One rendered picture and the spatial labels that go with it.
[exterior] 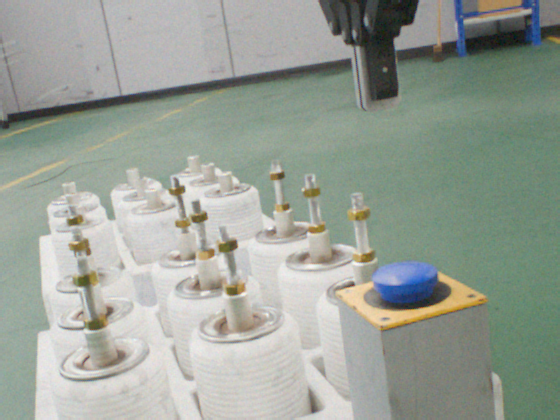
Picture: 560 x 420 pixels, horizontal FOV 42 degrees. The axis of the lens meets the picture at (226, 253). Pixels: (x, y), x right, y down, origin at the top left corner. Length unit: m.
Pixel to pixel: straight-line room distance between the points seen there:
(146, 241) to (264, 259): 0.32
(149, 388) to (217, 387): 0.06
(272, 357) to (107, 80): 7.16
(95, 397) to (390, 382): 0.24
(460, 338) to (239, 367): 0.20
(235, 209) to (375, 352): 0.70
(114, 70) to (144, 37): 0.46
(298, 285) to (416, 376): 0.30
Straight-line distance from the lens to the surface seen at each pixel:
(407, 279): 0.45
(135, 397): 0.59
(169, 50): 7.42
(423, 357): 0.45
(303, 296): 0.73
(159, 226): 1.11
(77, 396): 0.59
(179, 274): 0.81
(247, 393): 0.60
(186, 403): 0.67
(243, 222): 1.13
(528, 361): 1.08
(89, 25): 7.73
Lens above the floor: 0.49
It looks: 16 degrees down
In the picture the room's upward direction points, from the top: 10 degrees counter-clockwise
